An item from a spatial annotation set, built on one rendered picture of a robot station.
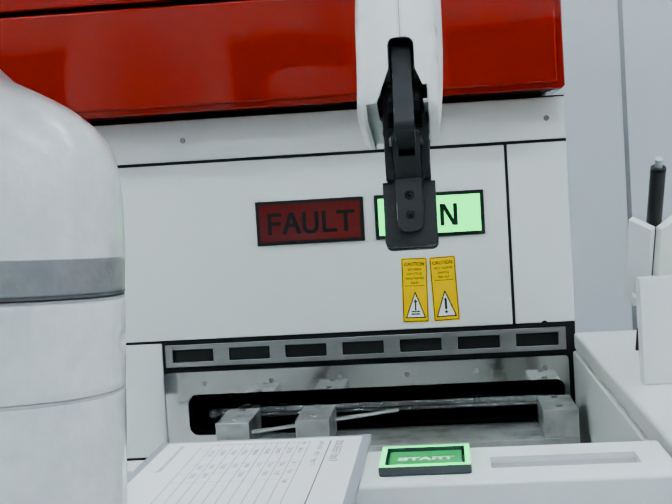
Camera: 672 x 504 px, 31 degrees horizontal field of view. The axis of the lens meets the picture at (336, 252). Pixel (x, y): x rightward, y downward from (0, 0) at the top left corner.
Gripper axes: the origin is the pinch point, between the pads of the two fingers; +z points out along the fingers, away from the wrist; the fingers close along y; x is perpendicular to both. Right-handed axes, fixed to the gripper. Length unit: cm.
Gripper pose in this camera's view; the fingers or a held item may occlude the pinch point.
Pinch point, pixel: (410, 216)
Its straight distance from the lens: 75.6
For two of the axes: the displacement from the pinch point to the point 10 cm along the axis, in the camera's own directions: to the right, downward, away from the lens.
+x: 9.9, -0.5, -0.9
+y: -0.9, -1.5, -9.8
